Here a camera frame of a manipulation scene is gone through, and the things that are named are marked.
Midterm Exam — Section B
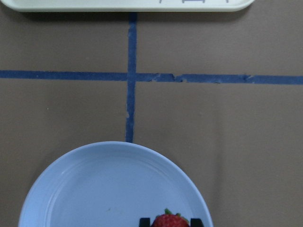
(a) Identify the cream bear tray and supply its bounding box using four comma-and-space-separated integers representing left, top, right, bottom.
1, 0, 254, 12

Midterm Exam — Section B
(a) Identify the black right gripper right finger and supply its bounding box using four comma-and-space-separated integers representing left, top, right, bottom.
190, 218, 204, 227

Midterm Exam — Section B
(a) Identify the blue plate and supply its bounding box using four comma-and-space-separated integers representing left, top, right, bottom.
18, 141, 213, 227

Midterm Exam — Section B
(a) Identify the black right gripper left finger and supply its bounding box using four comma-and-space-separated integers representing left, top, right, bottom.
139, 218, 151, 227

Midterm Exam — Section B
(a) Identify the red strawberry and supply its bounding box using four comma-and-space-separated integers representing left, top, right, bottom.
151, 208, 189, 227

